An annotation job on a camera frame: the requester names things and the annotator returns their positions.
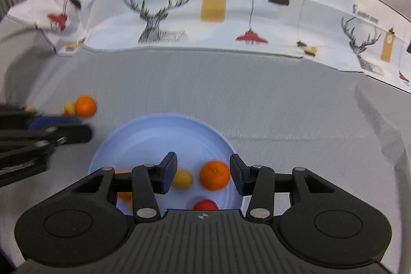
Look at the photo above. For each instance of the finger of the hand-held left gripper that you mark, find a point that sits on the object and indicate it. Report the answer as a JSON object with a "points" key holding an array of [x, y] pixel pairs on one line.
{"points": [[74, 133], [51, 121]]}

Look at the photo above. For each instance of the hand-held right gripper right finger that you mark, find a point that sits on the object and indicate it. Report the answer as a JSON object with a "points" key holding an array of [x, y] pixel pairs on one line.
{"points": [[237, 176]]}

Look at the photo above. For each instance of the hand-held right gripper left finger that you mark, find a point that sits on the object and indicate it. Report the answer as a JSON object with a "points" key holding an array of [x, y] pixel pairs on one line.
{"points": [[168, 173]]}

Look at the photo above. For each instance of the yellow-green round fruit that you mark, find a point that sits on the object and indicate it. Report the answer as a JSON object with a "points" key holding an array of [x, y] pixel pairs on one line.
{"points": [[29, 108], [69, 107], [182, 179]]}

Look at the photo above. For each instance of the orange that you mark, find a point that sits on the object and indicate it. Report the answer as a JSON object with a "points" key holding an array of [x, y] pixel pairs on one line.
{"points": [[125, 196], [214, 175], [86, 106]]}

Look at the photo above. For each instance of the blue plate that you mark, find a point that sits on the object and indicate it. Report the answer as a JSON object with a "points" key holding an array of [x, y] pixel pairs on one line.
{"points": [[179, 145]]}

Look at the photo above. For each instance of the grey blanket with printed band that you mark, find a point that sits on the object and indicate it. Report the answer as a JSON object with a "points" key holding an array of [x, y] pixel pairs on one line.
{"points": [[224, 84]]}

